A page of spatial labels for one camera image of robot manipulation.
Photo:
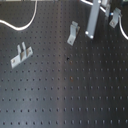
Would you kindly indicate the silver aluminium post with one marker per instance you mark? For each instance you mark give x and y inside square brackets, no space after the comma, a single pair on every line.
[93,19]

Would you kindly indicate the metal cable clip bracket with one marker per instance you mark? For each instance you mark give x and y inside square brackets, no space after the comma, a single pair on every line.
[74,29]
[115,19]
[23,54]

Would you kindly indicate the black perforated breadboard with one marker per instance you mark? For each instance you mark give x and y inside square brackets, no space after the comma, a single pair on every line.
[84,85]

